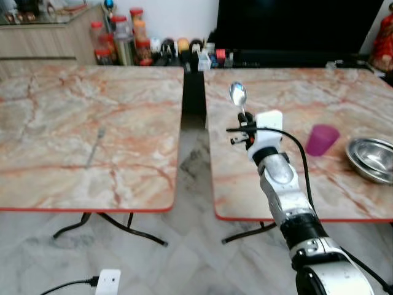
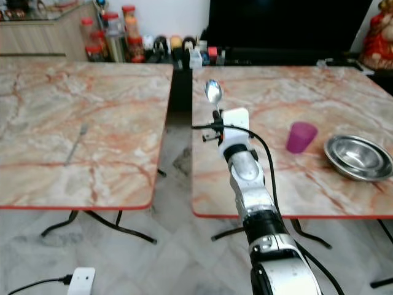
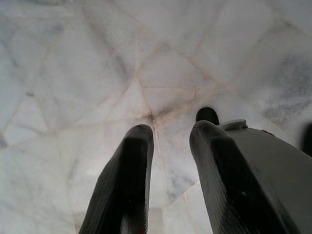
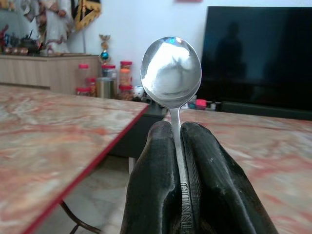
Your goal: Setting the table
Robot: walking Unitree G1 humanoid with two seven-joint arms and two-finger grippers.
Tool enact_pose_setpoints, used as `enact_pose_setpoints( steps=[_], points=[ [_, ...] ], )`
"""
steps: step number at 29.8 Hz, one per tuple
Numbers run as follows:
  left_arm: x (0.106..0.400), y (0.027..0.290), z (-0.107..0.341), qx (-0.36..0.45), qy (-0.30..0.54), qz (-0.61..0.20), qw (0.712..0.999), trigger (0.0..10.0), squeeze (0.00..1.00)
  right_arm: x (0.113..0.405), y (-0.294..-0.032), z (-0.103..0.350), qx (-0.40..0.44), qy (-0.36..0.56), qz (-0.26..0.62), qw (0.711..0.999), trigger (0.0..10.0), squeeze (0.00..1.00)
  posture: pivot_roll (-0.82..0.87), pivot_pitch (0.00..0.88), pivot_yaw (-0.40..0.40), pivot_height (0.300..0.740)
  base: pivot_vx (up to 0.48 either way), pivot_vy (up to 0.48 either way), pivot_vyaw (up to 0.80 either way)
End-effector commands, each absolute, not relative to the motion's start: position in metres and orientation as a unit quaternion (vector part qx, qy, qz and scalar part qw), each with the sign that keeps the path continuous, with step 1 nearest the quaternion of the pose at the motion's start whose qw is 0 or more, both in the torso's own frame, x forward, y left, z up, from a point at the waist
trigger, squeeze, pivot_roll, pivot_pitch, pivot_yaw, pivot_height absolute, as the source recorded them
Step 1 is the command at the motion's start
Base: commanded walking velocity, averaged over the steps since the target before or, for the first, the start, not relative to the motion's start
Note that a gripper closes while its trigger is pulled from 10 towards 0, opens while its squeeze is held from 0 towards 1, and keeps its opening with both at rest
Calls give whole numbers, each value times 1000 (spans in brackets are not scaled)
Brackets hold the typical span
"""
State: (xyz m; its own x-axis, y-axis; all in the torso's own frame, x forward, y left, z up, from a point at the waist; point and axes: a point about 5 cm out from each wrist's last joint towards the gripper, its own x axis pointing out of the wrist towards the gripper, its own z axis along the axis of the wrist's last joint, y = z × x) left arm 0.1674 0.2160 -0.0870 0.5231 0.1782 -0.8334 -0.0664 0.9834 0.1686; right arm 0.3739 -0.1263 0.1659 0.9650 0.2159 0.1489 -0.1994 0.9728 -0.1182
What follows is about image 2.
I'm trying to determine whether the steel spoon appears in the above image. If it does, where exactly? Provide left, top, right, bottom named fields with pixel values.
left=204, top=79, right=224, bottom=120

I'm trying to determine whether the small white bottle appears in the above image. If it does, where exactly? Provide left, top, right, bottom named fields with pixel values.
left=188, top=47, right=204, bottom=69

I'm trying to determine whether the small red container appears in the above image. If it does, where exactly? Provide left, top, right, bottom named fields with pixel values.
left=207, top=45, right=219, bottom=65

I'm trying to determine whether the purple plastic cup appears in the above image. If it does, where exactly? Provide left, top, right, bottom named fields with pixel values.
left=286, top=121, right=319, bottom=154

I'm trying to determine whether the marble-top folding table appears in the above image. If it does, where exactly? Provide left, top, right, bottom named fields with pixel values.
left=0, top=61, right=174, bottom=245
left=191, top=65, right=393, bottom=289

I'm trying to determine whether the red-lidded spice jar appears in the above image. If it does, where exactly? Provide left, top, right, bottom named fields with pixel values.
left=128, top=36, right=146, bottom=63
left=79, top=18, right=95, bottom=47
left=84, top=44, right=104, bottom=63
left=122, top=4, right=137, bottom=22

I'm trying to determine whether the black television screen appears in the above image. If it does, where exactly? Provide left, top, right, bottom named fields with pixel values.
left=206, top=0, right=373, bottom=50

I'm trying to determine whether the steel bowl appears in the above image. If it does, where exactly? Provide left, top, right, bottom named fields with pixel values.
left=324, top=135, right=393, bottom=183

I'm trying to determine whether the light wooden cabinet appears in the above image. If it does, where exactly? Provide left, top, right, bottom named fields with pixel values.
left=0, top=2, right=100, bottom=63

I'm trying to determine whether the red seated figurine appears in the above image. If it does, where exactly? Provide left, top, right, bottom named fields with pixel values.
left=359, top=0, right=393, bottom=72

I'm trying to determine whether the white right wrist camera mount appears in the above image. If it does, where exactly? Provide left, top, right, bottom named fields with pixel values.
left=220, top=108, right=251, bottom=155

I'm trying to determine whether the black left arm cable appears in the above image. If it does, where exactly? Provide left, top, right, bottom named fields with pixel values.
left=7, top=275, right=72, bottom=295

